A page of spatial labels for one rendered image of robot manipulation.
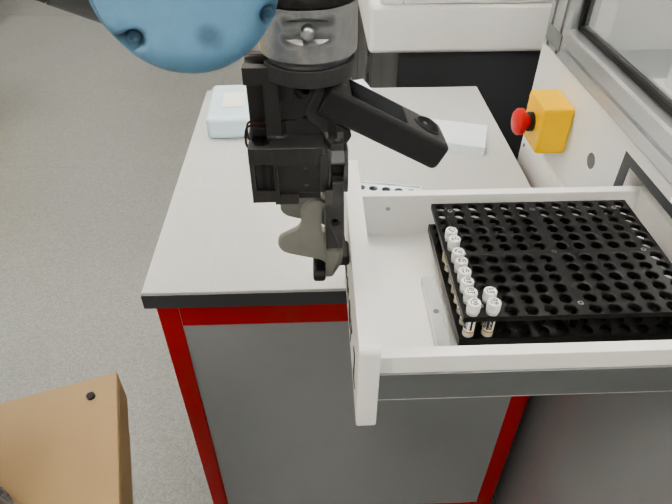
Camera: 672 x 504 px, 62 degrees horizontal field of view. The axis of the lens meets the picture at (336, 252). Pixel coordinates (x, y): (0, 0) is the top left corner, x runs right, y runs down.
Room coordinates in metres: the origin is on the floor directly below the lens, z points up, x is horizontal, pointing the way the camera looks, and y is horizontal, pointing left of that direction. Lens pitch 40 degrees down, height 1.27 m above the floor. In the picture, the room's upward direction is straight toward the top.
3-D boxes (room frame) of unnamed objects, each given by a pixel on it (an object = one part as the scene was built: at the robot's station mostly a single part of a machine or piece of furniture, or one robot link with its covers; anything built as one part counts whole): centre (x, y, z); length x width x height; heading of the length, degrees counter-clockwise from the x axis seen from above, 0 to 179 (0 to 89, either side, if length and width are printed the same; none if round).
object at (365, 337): (0.43, -0.02, 0.87); 0.29 x 0.02 x 0.11; 2
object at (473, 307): (0.36, -0.12, 0.89); 0.01 x 0.01 x 0.05
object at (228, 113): (1.00, 0.19, 0.78); 0.15 x 0.10 x 0.04; 4
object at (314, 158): (0.43, 0.03, 1.05); 0.09 x 0.08 x 0.12; 92
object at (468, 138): (0.93, -0.21, 0.77); 0.13 x 0.09 x 0.02; 75
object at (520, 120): (0.77, -0.28, 0.88); 0.04 x 0.03 x 0.04; 2
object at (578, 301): (0.44, -0.22, 0.87); 0.22 x 0.18 x 0.06; 92
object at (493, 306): (0.36, -0.14, 0.89); 0.01 x 0.01 x 0.05
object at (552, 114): (0.77, -0.31, 0.88); 0.07 x 0.05 x 0.07; 2
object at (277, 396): (0.84, -0.03, 0.38); 0.62 x 0.58 x 0.76; 2
